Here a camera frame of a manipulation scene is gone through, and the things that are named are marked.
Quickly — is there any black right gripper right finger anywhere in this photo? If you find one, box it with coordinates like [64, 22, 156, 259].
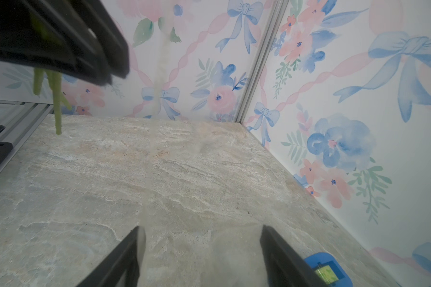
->
[260, 226, 327, 287]

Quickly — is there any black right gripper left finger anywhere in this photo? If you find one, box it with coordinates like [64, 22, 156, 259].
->
[77, 226, 146, 287]

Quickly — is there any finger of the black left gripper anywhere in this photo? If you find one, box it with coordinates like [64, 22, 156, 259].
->
[71, 0, 130, 78]
[0, 1, 111, 86]

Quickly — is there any blue tape dispenser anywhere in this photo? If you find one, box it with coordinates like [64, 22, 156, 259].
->
[304, 252, 353, 287]

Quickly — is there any artificial pink cream flower bouquet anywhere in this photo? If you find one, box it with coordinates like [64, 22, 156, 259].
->
[28, 14, 73, 136]

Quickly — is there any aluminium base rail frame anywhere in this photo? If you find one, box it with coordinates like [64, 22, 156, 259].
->
[0, 100, 53, 173]

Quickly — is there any aluminium corner post left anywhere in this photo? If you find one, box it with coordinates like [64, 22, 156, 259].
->
[235, 0, 289, 123]

